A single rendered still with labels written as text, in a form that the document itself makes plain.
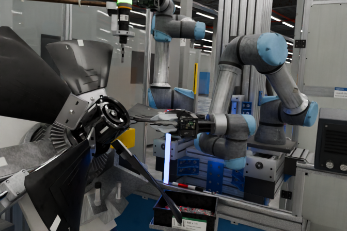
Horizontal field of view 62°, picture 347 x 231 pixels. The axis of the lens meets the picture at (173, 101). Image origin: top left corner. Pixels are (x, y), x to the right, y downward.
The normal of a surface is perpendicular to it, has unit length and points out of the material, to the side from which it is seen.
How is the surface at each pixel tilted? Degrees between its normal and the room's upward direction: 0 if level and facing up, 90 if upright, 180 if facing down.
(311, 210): 90
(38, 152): 50
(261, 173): 90
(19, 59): 75
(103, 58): 43
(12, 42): 69
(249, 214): 90
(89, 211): 84
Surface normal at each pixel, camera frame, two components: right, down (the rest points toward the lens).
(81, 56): 0.21, -0.58
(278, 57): 0.57, 0.02
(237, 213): -0.45, 0.05
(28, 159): 0.72, -0.58
